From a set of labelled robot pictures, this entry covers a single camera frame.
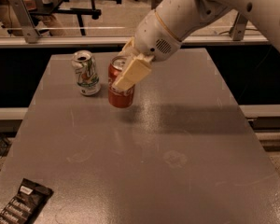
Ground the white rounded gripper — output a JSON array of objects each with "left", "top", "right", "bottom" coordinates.
[{"left": 111, "top": 10, "right": 181, "bottom": 91}]

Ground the red coke can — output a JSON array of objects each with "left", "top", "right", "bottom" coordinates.
[{"left": 108, "top": 56, "right": 134, "bottom": 108}]

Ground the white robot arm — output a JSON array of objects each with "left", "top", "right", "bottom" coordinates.
[{"left": 113, "top": 0, "right": 280, "bottom": 91}]

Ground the white green 7up can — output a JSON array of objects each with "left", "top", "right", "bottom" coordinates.
[{"left": 72, "top": 50, "right": 101, "bottom": 96}]

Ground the seated person in background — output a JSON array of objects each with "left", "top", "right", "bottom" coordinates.
[{"left": 0, "top": 0, "right": 67, "bottom": 36}]

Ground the black snack bag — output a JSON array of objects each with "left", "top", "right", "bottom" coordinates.
[{"left": 0, "top": 178, "right": 53, "bottom": 224}]

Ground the right metal rail bracket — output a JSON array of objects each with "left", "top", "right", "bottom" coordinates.
[{"left": 229, "top": 13, "right": 248, "bottom": 41}]

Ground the metal rail bracket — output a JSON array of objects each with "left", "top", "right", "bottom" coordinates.
[
  {"left": 9, "top": 0, "right": 40, "bottom": 44},
  {"left": 229, "top": 13, "right": 248, "bottom": 41}
]

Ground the left metal rail bracket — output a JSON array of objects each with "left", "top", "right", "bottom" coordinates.
[{"left": 9, "top": 0, "right": 40, "bottom": 44}]

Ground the horizontal metal rail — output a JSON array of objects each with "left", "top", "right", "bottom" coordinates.
[{"left": 0, "top": 35, "right": 270, "bottom": 49}]

